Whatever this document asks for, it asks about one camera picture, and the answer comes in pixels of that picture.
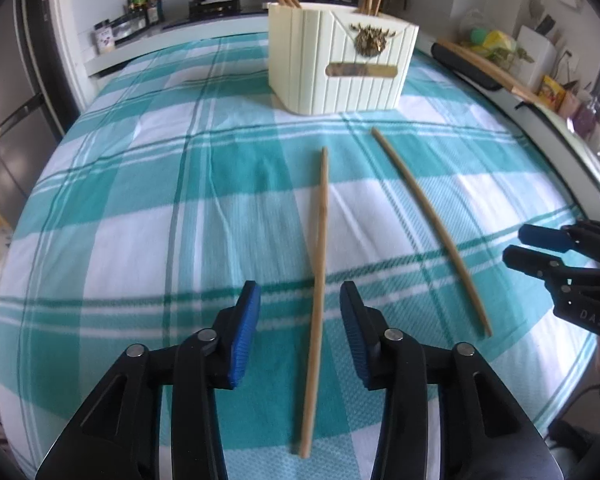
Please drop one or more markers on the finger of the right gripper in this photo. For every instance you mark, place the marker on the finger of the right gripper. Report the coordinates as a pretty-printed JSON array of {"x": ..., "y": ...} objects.
[
  {"x": 555, "y": 240},
  {"x": 530, "y": 262}
]

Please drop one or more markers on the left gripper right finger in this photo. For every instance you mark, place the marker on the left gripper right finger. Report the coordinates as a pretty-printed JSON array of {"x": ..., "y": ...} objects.
[{"x": 364, "y": 328}]

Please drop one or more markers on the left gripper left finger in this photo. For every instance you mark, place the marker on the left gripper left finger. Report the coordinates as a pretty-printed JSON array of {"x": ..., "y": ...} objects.
[{"x": 235, "y": 327}]

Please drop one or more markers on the pink cup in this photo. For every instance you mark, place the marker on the pink cup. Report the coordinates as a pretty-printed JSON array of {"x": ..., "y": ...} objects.
[{"x": 579, "y": 111}]

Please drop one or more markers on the yellow packet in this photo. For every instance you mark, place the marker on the yellow packet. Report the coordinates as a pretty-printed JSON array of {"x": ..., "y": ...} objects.
[{"x": 550, "y": 93}]

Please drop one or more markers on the teal plaid tablecloth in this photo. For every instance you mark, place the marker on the teal plaid tablecloth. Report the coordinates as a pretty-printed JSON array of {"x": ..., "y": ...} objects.
[{"x": 186, "y": 178}]

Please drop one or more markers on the wooden cutting board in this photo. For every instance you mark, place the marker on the wooden cutting board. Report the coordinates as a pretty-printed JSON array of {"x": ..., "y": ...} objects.
[{"x": 509, "y": 82}]

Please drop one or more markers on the white knife block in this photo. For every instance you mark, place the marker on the white knife block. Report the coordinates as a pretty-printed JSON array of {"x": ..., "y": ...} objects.
[{"x": 536, "y": 54}]

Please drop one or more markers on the bag of vegetables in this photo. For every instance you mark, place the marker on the bag of vegetables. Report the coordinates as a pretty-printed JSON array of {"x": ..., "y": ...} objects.
[{"x": 478, "y": 35}]

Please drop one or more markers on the black tray under board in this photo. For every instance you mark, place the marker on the black tray under board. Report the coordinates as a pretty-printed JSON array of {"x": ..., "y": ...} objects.
[{"x": 454, "y": 62}]

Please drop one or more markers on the cream utensil holder box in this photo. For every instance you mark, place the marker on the cream utensil holder box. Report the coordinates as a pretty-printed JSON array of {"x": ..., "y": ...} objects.
[{"x": 325, "y": 59}]

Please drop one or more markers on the grey refrigerator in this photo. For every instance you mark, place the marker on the grey refrigerator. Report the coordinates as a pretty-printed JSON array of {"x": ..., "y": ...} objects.
[{"x": 29, "y": 130}]

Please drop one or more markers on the chopstick bundle right in box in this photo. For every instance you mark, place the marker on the chopstick bundle right in box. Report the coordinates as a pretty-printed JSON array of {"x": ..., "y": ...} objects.
[{"x": 369, "y": 7}]

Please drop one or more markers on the white spice jar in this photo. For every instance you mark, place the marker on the white spice jar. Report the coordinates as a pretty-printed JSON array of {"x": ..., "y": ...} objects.
[{"x": 104, "y": 37}]

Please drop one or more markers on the black gas stove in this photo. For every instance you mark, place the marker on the black gas stove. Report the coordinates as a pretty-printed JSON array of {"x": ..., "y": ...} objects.
[{"x": 209, "y": 11}]

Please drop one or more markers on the sauce bottles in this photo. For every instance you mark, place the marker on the sauce bottles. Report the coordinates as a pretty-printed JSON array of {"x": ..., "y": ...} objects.
[{"x": 152, "y": 9}]

